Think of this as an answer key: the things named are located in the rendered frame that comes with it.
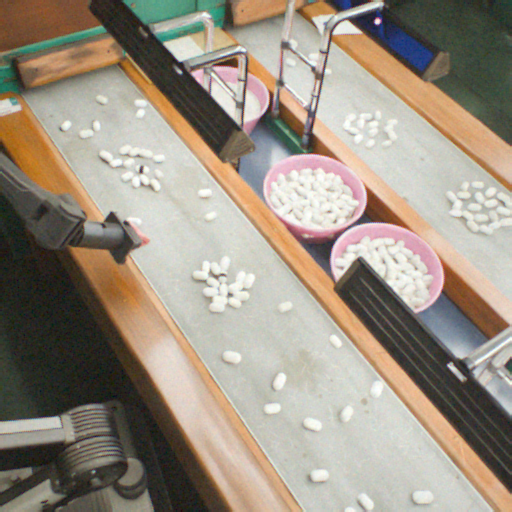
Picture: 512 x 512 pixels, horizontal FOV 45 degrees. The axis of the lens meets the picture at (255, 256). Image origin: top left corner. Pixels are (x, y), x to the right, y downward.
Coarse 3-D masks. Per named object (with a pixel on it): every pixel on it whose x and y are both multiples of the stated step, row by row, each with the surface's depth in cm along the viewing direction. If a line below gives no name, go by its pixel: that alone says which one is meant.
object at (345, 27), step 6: (312, 18) 208; (318, 18) 209; (324, 18) 209; (318, 24) 207; (324, 24) 206; (342, 24) 208; (348, 24) 208; (336, 30) 205; (342, 30) 205; (348, 30) 206; (354, 30) 206
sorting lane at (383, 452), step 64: (128, 128) 171; (128, 192) 156; (192, 192) 158; (192, 256) 145; (256, 256) 147; (192, 320) 135; (256, 320) 136; (320, 320) 137; (256, 384) 126; (320, 384) 128; (384, 384) 129; (320, 448) 119; (384, 448) 120
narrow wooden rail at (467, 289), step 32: (224, 32) 199; (224, 64) 199; (256, 64) 190; (288, 96) 182; (320, 128) 174; (320, 160) 175; (352, 160) 167; (384, 192) 160; (416, 224) 154; (448, 256) 149; (448, 288) 151; (480, 288) 144; (480, 320) 146
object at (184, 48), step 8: (176, 40) 192; (184, 40) 192; (192, 40) 192; (168, 48) 189; (176, 48) 189; (184, 48) 189; (192, 48) 190; (200, 48) 190; (176, 56) 186; (184, 56) 187; (192, 56) 187
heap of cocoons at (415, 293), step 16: (368, 240) 153; (384, 240) 153; (352, 256) 149; (368, 256) 151; (384, 256) 150; (400, 256) 150; (416, 256) 151; (336, 272) 146; (384, 272) 149; (400, 272) 149; (416, 272) 148; (400, 288) 146; (416, 288) 147; (416, 304) 142
